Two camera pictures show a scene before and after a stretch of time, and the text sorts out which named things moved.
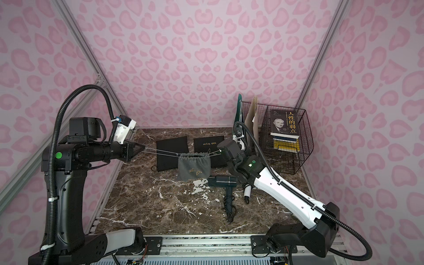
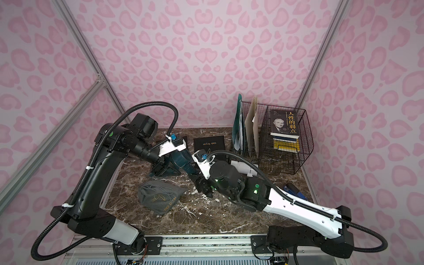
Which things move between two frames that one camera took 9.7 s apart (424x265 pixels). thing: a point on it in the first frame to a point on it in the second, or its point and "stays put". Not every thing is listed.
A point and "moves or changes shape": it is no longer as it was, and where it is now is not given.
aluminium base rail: [226, 250] stays put
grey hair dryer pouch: [192, 166] to [158, 196]
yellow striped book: [289, 144] stays put
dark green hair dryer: [228, 182] moves or changes shape
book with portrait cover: [284, 123] stays put
